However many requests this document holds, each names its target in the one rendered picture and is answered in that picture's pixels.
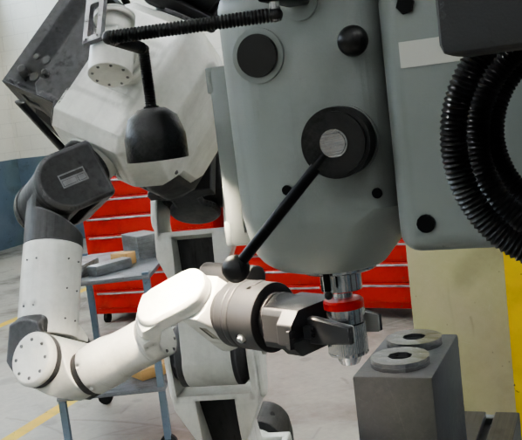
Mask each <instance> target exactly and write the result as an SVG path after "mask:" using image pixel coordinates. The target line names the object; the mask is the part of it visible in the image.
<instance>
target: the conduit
mask: <svg viewBox="0 0 522 440"><path fill-rule="evenodd" d="M451 77H452V79H451V80H450V84H449V85H448V86H447V88H448V91H447V92H445V93H446V96H445V97H444V98H443V99H444V103H443V109H441V110H442V112H443V113H442V114H441V115H440V116H441V118H442V119H441V120H440V123H441V124H442V125H441V126H440V129H441V131H440V133H439V134H440V135H441V137H440V138H439V140H440V141H441V143H440V144H439V145H440V146H441V149H440V151H441V152H442V154H441V157H442V158H443V160H442V163H443V164H444V165H443V168H444V169H445V171H444V174H446V175H447V176H446V179H447V180H449V181H448V184H449V185H450V189H451V190H452V191H453V192H452V195H453V196H455V200H456V201H457V205H459V206H461V208H460V210H463V211H464V215H466V216H467V219H468V220H470V224H474V229H477V232H478V233H482V237H486V241H490V242H491V244H495V248H496V249H498V248H499V249H500V252H502V251H504V252H505V255H510V258H515V260H516V261H520V263H521V264H522V178H521V175H519V172H517V171H516V169H515V168H514V165H513V164H512V161H511V157H509V154H508V153H507V152H508V150H507V149H506V148H507V146H506V145H505V144H506V142H505V137H504V136H505V133H504V131H505V130H504V127H505V125H504V123H505V118H506V117H505V115H506V114H507V112H506V110H507V107H508V106H509V104H508V102H510V98H511V97H512V96H511V94H513V93H514V92H513V90H516V88H515V86H518V83H520V80H521V79H522V51H515V52H502V53H495V54H489V55H482V56H475V57H463V58H461V59H460V63H459V64H457V69H455V70H454V74H452V75H451Z"/></svg>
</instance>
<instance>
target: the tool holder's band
mask: <svg viewBox="0 0 522 440"><path fill-rule="evenodd" d="M363 306H364V299H363V297H362V296H360V295H359V294H353V297H352V298H351V299H348V300H334V299H333V298H332V299H330V300H327V299H325V300H324V301H323V307H324V310H326V311H328V312H348V311H353V310H356V309H359V308H362V307H363Z"/></svg>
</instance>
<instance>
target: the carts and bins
mask: <svg viewBox="0 0 522 440"><path fill-rule="evenodd" d="M121 238H122V244H123V251H115V252H107V253H99V254H91V255H88V253H83V254H82V269H81V286H85V287H86V292H87V298H88V305H89V311H90V316H91V322H92V329H93V339H94V340H96V339H98V338H99V337H100V329H99V322H98V316H97V310H96V305H95V298H94V292H93V285H101V284H109V283H117V282H125V281H133V280H141V279H142V282H143V289H144V293H146V292H148V291H149V290H150V289H152V287H151V281H150V278H151V277H152V275H153V274H154V273H155V272H156V270H157V269H158V268H159V267H160V264H159V262H158V260H157V258H156V251H155V232H154V231H150V230H140V231H135V232H130V233H126V234H121ZM167 386H168V378H167V374H166V368H165V363H164V359H163V360H161V361H158V362H156V363H155V364H154V365H152V366H150V367H148V368H145V369H143V370H142V371H140V372H138V373H136V374H134V375H132V376H131V377H130V378H129V379H127V380H126V381H125V382H123V383H122V384H120V385H119V386H117V387H115V388H112V389H110V390H108V391H107V392H105V393H103V394H101V395H98V396H96V397H94V398H99V401H100V402H101V403H103V404H108V403H110V402H111V401H112V400H113V397H114V396H119V395H135V394H144V393H153V392H158V395H159V401H160V408H161V419H162V426H163V432H164V436H163V437H162V438H161V440H178V439H177V437H176V436H175V435H173V434H172V432H171V426H170V420H169V412H168V401H167V395H166V388H167ZM69 401H74V400H69V399H64V398H57V402H58V406H59V412H60V417H61V423H62V429H63V435H64V440H72V430H71V424H70V418H69V413H68V407H67V402H69Z"/></svg>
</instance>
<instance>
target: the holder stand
mask: <svg viewBox="0 0 522 440"><path fill-rule="evenodd" d="M353 381H354V396H355V404H356V412H357V421H358V429H359V437H360V440H467V434H466V424H465V414H464V396H463V386H462V376H461V367H460V357H459V347H458V338H457V335H456V334H441V333H439V332H438V331H435V330H431V329H409V330H403V331H399V332H396V333H392V334H390V335H388V336H387V337H386V338H385V340H384V341H383V342H382V343H381V344H380V346H378V347H377V348H376V349H375V351H374V352H373V353H372V354H371V356H370V357H369V358H368V359H367V361H366V362H365V363H364V364H363V365H362V366H361V368H360V369H359V370H358V371H357V373H356V374H355V375H354V377H353Z"/></svg>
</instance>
